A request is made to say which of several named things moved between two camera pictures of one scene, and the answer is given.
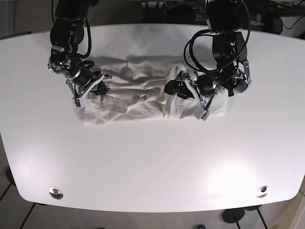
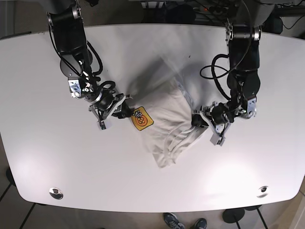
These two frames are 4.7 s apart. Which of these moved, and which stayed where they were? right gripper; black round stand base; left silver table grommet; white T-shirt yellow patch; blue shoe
Moved: blue shoe; white T-shirt yellow patch; right gripper
Stayed: left silver table grommet; black round stand base
